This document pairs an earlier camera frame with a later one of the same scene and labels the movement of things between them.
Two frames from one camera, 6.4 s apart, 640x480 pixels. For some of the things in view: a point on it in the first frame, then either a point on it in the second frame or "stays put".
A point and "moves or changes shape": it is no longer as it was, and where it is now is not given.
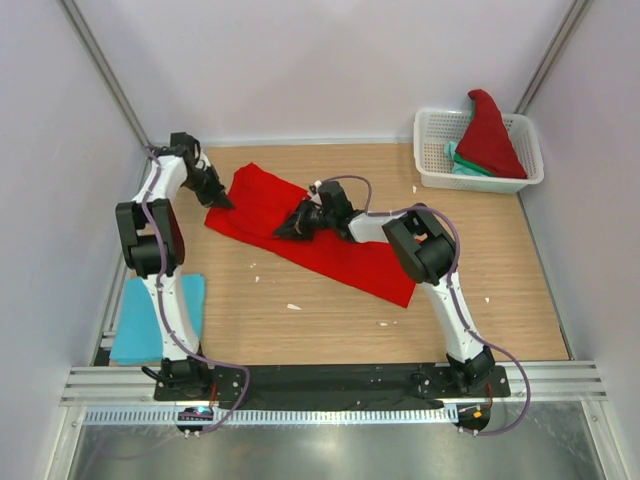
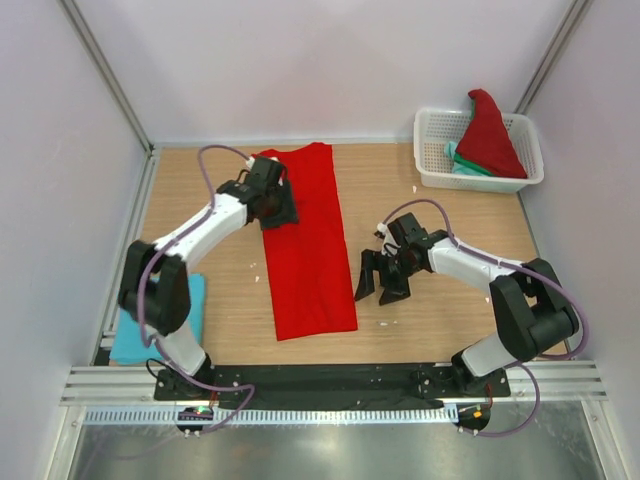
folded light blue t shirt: (138, 334) stays put
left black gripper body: (205, 182) to (275, 201)
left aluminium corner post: (125, 103) stays put
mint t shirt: (457, 168) stays put
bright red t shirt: (260, 203) moves or changes shape
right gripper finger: (300, 223) to (371, 261)
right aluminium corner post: (568, 28) stays put
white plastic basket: (435, 128) stays put
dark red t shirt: (486, 141) stays put
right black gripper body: (325, 221) to (397, 264)
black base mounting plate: (330, 386) stays put
